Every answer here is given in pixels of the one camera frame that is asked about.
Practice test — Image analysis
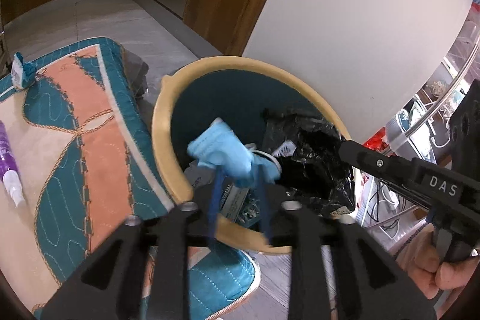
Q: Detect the small teal white wrapper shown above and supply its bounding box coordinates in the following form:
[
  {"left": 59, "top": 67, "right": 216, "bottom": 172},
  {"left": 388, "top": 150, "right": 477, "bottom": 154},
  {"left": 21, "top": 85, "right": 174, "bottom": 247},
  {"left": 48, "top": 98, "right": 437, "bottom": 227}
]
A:
[{"left": 10, "top": 52, "right": 37, "bottom": 91}]

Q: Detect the teal and orange quilted cushion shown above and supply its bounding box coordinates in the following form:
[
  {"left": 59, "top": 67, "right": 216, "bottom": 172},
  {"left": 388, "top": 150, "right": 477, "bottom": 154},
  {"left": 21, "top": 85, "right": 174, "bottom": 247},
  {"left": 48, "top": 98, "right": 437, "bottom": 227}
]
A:
[{"left": 0, "top": 36, "right": 262, "bottom": 320}]

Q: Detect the purple spray bottle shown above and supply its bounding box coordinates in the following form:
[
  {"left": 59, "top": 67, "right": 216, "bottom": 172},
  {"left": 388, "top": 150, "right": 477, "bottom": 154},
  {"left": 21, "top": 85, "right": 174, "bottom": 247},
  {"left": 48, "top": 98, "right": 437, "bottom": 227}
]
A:
[{"left": 0, "top": 123, "right": 26, "bottom": 207}]

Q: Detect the black plastic bag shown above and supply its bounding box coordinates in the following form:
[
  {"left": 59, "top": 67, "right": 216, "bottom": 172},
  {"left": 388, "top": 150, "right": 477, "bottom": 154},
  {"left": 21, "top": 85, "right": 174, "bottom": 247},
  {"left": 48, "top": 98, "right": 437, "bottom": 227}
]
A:
[{"left": 261, "top": 109, "right": 356, "bottom": 217}]

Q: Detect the blue face mask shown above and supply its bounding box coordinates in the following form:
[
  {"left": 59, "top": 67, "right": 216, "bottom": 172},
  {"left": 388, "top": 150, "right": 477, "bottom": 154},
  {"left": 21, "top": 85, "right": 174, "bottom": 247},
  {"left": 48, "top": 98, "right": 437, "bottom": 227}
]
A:
[{"left": 187, "top": 118, "right": 281, "bottom": 188}]

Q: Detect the blue blister pack tray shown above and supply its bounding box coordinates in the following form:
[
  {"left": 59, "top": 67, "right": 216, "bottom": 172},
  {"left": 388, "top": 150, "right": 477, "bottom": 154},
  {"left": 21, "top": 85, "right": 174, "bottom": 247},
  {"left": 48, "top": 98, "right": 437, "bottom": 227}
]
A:
[{"left": 220, "top": 182, "right": 260, "bottom": 228}]

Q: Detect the teal and yellow trash bin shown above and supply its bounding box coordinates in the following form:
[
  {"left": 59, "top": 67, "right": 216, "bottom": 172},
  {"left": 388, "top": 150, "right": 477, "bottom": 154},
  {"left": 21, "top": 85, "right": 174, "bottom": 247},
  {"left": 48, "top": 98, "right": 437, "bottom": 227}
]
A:
[{"left": 152, "top": 56, "right": 356, "bottom": 253}]

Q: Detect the person's right hand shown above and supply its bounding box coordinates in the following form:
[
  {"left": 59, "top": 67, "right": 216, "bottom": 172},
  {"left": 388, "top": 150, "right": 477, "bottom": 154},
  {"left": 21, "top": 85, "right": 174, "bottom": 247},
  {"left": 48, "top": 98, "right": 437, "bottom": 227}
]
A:
[{"left": 390, "top": 220, "right": 479, "bottom": 319}]

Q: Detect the white blue wet wipes pack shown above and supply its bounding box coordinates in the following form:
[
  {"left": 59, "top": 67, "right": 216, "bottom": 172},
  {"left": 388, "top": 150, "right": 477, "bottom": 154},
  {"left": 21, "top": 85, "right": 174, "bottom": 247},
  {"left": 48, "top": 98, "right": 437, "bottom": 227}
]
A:
[{"left": 184, "top": 161, "right": 216, "bottom": 191}]

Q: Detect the glass round table top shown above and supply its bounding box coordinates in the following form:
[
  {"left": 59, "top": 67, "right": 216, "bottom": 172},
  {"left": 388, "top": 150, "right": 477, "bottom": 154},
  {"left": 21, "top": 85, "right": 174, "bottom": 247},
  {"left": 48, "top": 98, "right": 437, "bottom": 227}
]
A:
[{"left": 383, "top": 0, "right": 479, "bottom": 163}]

